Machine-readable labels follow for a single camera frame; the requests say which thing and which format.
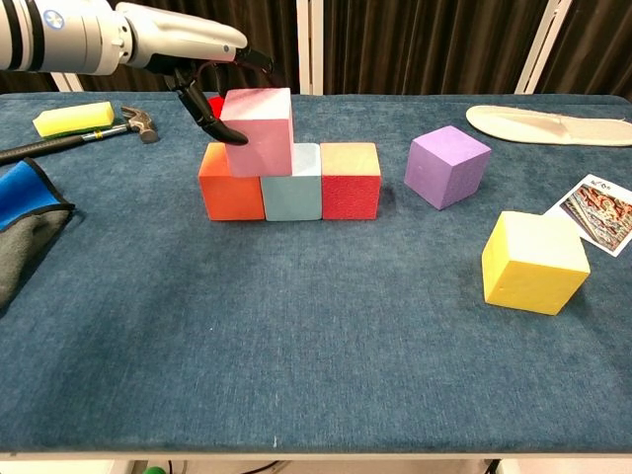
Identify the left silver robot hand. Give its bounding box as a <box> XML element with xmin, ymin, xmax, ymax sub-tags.
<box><xmin>116</xmin><ymin>2</ymin><xmax>276</xmax><ymax>147</ymax></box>

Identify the pink foam cube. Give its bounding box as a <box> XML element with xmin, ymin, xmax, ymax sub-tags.
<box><xmin>218</xmin><ymin>87</ymin><xmax>296</xmax><ymax>178</ymax></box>

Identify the orange foam cube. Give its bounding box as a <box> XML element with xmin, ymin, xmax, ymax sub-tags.
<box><xmin>197</xmin><ymin>141</ymin><xmax>267</xmax><ymax>222</ymax></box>

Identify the purple foam cube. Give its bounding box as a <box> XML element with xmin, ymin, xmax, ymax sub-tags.
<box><xmin>403</xmin><ymin>124</ymin><xmax>493</xmax><ymax>211</ymax></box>

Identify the yellow foam cube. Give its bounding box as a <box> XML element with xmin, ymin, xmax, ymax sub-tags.
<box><xmin>481</xmin><ymin>210</ymin><xmax>593</xmax><ymax>316</ymax></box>

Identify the yellow sponge block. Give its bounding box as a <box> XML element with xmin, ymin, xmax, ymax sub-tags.
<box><xmin>32</xmin><ymin>101</ymin><xmax>116</xmax><ymax>139</ymax></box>

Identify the light blue foam cube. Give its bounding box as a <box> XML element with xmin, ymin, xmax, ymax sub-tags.
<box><xmin>260</xmin><ymin>142</ymin><xmax>324</xmax><ymax>222</ymax></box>

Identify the red foam cube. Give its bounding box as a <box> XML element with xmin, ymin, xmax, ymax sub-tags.
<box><xmin>319</xmin><ymin>142</ymin><xmax>383</xmax><ymax>221</ymax></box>

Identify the blue and grey cloth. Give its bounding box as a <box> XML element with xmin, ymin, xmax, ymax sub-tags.
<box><xmin>0</xmin><ymin>157</ymin><xmax>77</xmax><ymax>317</ymax></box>

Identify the dark blue table mat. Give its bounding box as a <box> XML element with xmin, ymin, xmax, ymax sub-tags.
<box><xmin>0</xmin><ymin>91</ymin><xmax>632</xmax><ymax>454</ymax></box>

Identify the printed picture card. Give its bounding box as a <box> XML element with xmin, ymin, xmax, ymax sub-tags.
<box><xmin>542</xmin><ymin>173</ymin><xmax>632</xmax><ymax>258</ymax></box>

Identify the claw hammer black handle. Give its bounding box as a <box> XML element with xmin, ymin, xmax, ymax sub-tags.
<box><xmin>0</xmin><ymin>106</ymin><xmax>159</xmax><ymax>167</ymax></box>

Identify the white metal frame post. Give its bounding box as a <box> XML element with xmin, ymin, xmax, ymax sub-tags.
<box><xmin>513</xmin><ymin>0</ymin><xmax>574</xmax><ymax>95</ymax></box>
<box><xmin>48</xmin><ymin>71</ymin><xmax>83</xmax><ymax>94</ymax></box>
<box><xmin>295</xmin><ymin>0</ymin><xmax>326</xmax><ymax>96</ymax></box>

